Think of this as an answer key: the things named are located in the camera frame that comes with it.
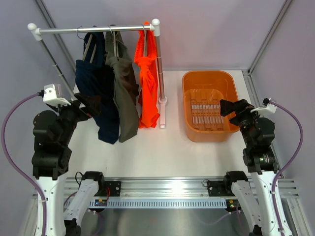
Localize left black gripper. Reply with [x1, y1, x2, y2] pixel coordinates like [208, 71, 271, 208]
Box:
[50, 92, 100, 145]

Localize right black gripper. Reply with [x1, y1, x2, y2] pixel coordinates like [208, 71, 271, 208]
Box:
[220, 99, 265, 148]

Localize navy blue shorts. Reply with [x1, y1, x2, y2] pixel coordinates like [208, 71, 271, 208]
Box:
[75, 32, 120, 144]

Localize olive green shorts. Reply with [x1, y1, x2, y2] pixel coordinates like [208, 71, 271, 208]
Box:
[105, 31, 139, 143]

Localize grey hanger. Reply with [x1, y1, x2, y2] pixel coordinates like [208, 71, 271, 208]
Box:
[142, 24, 148, 57]
[76, 26, 96, 63]
[108, 25, 119, 60]

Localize orange shorts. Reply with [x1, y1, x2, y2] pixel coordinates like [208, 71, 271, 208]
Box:
[134, 30, 160, 128]

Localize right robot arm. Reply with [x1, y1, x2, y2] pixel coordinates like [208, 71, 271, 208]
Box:
[220, 98, 292, 236]

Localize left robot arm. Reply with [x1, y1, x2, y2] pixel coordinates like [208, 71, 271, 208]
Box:
[31, 88, 106, 236]

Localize orange plastic basket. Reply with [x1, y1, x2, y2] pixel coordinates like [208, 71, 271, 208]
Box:
[182, 70, 239, 143]

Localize silver clothes rack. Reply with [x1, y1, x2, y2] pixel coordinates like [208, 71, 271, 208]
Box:
[28, 19, 168, 129]

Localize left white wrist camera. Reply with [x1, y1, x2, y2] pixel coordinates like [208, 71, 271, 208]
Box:
[43, 84, 71, 108]

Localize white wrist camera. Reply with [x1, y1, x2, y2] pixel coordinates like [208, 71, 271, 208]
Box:
[43, 84, 71, 108]
[251, 98, 277, 116]

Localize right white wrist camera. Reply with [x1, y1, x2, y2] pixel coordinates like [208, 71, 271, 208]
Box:
[251, 98, 277, 116]

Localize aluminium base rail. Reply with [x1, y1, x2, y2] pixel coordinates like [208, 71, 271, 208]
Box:
[63, 177, 299, 199]

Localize white slotted cable duct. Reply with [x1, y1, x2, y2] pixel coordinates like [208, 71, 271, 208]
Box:
[88, 199, 227, 209]

